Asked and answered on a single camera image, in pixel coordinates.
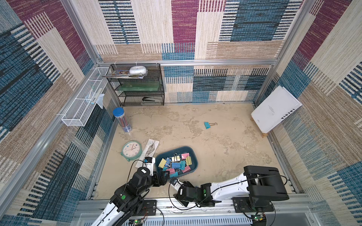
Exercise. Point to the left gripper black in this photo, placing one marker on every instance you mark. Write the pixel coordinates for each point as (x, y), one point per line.
(162, 180)

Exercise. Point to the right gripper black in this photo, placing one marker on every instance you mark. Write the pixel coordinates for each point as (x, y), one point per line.
(175, 184)

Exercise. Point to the yellow binder clip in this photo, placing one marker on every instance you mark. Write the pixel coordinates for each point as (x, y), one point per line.
(162, 163)
(188, 161)
(176, 158)

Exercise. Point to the pink binder clip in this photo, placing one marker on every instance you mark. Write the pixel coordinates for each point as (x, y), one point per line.
(187, 169)
(184, 155)
(171, 171)

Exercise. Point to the teal binder clip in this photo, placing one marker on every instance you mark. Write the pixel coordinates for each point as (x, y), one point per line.
(174, 175)
(209, 125)
(182, 165)

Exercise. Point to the teal plastic storage box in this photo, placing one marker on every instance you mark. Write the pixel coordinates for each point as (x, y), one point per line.
(178, 151)

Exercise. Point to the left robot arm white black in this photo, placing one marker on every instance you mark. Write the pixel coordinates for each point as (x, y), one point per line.
(128, 199)

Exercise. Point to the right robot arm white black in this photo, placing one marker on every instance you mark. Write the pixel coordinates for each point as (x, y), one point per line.
(262, 185)

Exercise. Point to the white binder folder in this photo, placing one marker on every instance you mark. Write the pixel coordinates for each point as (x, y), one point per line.
(274, 109)

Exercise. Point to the white packaged item flat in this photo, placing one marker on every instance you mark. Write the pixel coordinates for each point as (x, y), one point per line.
(147, 151)

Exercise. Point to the green round clock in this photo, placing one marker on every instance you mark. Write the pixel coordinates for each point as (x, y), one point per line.
(131, 151)

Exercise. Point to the clear tube of coloured pencils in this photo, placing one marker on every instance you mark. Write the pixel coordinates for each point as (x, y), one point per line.
(119, 114)

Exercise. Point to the black stapler on shelf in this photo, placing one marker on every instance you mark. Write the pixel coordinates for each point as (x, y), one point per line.
(149, 99)

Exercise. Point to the green tray on shelf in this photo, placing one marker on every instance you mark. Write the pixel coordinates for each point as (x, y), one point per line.
(139, 86)

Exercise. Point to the black mesh shelf rack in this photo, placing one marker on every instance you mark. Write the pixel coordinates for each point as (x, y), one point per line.
(134, 98)

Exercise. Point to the magazine on shelf top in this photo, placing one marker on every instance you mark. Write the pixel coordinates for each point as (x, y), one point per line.
(122, 74)

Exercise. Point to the white round device on shelf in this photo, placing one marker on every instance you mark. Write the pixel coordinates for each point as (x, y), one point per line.
(138, 70)

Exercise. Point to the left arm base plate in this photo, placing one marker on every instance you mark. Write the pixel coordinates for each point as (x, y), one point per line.
(147, 208)

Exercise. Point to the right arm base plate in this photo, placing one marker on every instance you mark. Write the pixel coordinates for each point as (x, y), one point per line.
(242, 204)

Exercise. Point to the white wire wall basket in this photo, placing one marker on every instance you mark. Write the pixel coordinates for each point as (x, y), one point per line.
(89, 96)

